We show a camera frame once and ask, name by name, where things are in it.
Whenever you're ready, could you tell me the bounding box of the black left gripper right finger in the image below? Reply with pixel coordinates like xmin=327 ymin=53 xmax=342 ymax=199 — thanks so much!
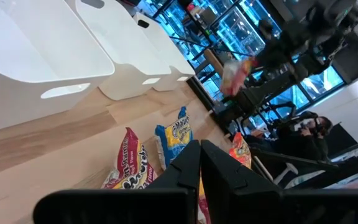
xmin=200 ymin=139 xmax=358 ymax=224

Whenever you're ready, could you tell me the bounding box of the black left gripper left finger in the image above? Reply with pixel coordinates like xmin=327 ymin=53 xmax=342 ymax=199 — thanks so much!
xmin=32 ymin=139 xmax=201 ymax=224

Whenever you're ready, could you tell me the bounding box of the red-orange chicken ramen pack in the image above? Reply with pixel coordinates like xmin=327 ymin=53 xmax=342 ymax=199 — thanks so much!
xmin=228 ymin=132 xmax=252 ymax=169

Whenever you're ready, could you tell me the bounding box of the red beef ramen pack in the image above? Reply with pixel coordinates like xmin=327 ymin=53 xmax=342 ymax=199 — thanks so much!
xmin=220 ymin=57 xmax=255 ymax=96

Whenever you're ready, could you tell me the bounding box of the blue soy sauce ramen pack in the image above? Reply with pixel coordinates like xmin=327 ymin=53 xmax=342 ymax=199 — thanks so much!
xmin=155 ymin=106 xmax=194 ymax=170

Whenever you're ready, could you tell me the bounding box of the person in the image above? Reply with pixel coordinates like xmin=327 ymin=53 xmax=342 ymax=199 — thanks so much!
xmin=278 ymin=111 xmax=334 ymax=161

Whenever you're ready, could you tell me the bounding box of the white plastic bin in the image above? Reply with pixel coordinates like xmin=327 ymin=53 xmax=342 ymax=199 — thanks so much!
xmin=0 ymin=0 xmax=116 ymax=131
xmin=134 ymin=12 xmax=196 ymax=92
xmin=75 ymin=0 xmax=172 ymax=101

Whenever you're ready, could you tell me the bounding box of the black aluminium table rail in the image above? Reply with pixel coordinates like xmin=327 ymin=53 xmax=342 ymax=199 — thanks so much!
xmin=186 ymin=76 xmax=229 ymax=131

